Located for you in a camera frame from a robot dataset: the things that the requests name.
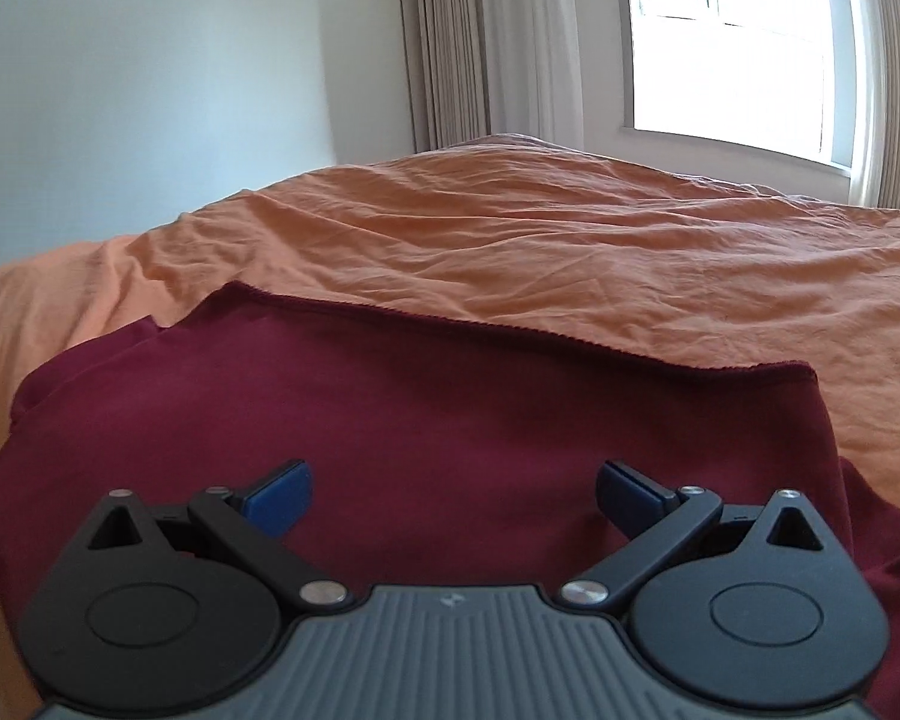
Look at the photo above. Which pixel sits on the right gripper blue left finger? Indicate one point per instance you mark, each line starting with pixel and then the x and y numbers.
pixel 265 508

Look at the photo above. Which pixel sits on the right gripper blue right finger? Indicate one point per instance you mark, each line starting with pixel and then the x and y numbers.
pixel 640 508

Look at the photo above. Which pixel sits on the maroon long sleeve shirt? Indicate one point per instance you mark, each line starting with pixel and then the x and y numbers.
pixel 443 451

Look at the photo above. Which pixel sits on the orange duvet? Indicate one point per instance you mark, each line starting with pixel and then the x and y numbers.
pixel 512 231

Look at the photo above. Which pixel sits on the bright window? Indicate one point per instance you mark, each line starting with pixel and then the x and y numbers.
pixel 778 76

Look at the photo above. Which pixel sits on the beige left curtain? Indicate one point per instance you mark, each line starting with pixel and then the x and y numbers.
pixel 492 67

